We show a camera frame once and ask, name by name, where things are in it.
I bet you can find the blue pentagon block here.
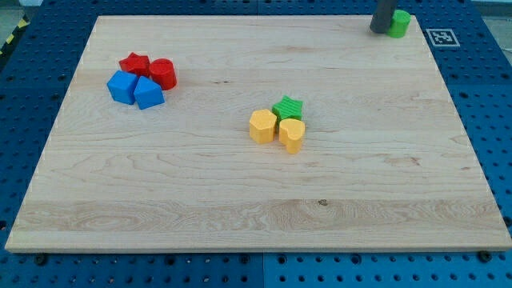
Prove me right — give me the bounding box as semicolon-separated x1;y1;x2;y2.
134;76;165;110

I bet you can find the red star block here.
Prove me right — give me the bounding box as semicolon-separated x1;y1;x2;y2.
118;52;150;78

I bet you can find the red cylinder block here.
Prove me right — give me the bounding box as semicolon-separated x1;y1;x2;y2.
149;58;177;90

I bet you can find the yellow black hazard tape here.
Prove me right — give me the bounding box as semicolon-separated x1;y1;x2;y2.
1;14;30;58

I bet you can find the green cylinder block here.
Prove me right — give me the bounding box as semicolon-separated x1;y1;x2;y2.
386;10;411;38

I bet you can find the white fiducial marker tag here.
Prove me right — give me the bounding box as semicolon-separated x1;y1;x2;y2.
426;28;460;47

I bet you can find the blue cube block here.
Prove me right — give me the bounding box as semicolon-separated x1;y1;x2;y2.
107;70;138;105

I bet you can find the yellow heart block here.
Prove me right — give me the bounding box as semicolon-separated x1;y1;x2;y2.
278;118;306;154

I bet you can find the wooden board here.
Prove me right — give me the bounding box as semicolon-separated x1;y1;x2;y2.
6;15;511;253

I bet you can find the green star block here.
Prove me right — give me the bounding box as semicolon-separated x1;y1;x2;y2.
272;95;303;122

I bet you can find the yellow hexagon block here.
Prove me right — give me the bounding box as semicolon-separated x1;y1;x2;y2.
249;109;277;144

